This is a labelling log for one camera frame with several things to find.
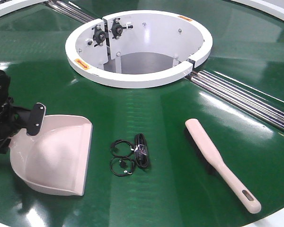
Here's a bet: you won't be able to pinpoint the right black bearing mount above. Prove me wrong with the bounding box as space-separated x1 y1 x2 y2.
109 18 133 39

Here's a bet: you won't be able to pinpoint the white outer rim right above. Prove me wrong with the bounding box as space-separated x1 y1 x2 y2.
234 0 284 21

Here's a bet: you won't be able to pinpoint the left black bearing mount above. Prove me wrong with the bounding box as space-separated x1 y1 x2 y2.
93 25 106 47

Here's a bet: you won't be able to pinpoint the steel rollers top left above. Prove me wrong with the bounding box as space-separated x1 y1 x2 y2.
45 0 95 24

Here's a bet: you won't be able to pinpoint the white outer rim left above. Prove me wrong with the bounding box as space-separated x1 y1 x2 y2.
0 0 45 17

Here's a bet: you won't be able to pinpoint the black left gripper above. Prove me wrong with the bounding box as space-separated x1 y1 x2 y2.
0 97 28 154

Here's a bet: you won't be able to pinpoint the pink plastic dustpan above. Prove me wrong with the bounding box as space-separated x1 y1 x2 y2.
9 114 93 196

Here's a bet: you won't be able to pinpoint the pink hand brush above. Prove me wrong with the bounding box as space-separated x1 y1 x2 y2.
185 119 262 214

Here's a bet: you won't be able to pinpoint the steel rollers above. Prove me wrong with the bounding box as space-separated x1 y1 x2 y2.
45 0 95 24
185 70 284 132

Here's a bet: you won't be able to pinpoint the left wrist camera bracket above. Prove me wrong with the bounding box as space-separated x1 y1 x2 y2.
27 103 46 136

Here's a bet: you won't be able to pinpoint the steel rollers right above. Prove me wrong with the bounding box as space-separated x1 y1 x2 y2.
185 70 284 132

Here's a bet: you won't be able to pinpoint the black bearing mount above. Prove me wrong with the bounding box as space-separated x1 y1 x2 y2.
93 25 106 47
109 18 133 39

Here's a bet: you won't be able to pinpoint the white inner conveyor ring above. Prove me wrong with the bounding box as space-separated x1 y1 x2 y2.
65 9 213 89

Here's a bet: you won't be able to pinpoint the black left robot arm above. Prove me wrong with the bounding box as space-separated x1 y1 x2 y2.
0 70 30 154

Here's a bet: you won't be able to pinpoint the thin black cable with connector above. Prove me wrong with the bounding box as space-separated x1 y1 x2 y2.
110 157 136 177

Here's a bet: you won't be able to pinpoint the white rim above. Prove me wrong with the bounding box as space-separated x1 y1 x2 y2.
0 0 45 17
234 0 284 21

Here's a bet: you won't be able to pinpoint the thick black cable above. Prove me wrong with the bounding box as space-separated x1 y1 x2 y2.
133 133 150 169

